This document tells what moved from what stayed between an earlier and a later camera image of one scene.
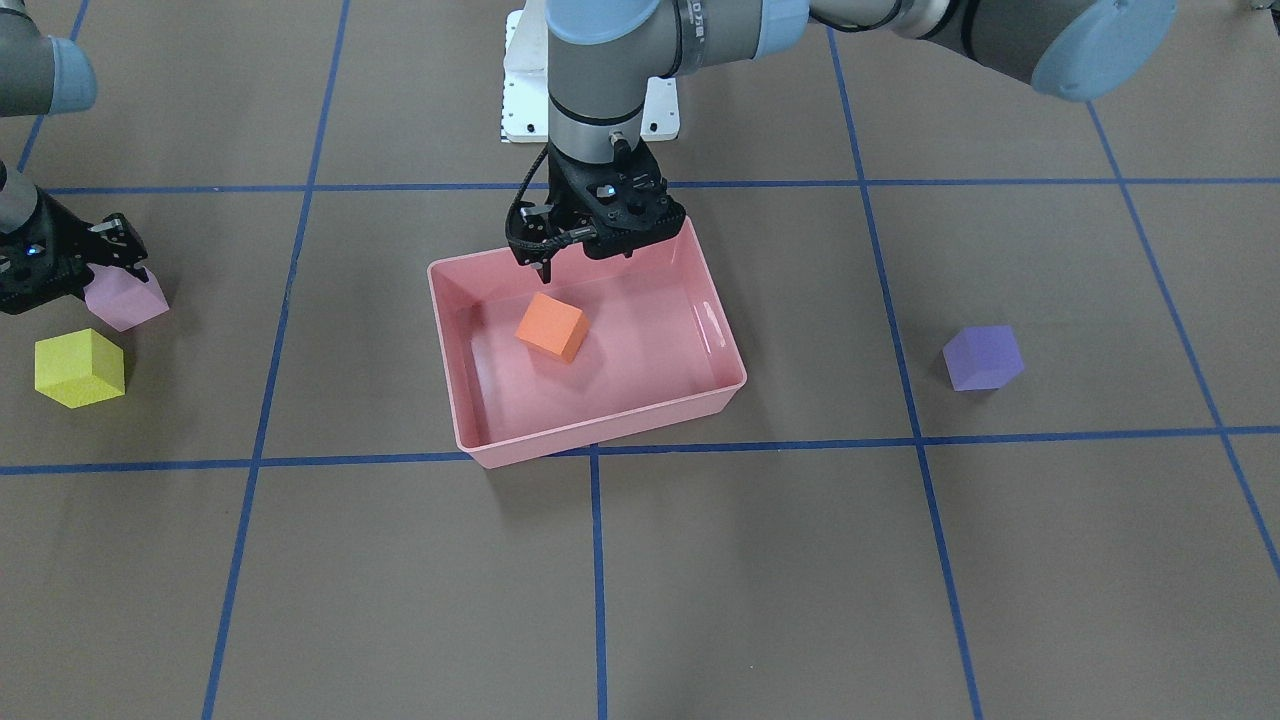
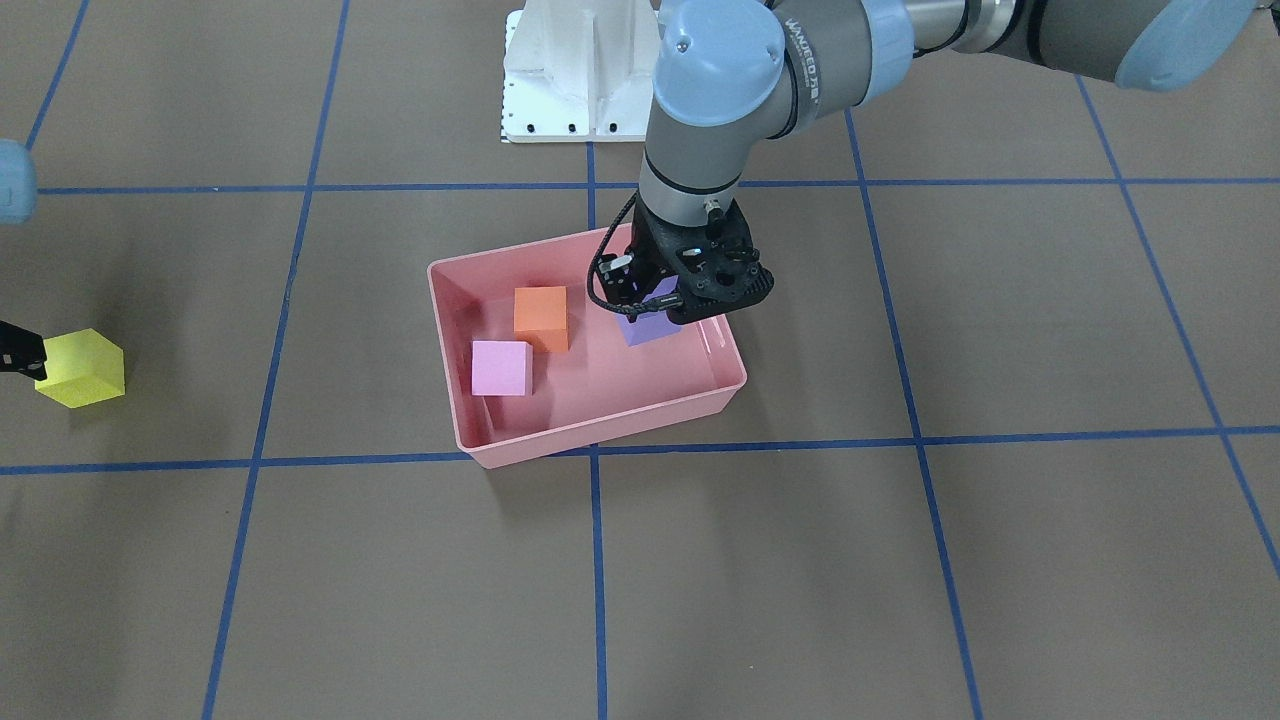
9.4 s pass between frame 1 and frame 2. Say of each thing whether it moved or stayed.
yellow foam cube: stayed
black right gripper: moved
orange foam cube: moved
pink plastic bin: stayed
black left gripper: moved
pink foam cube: moved
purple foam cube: moved
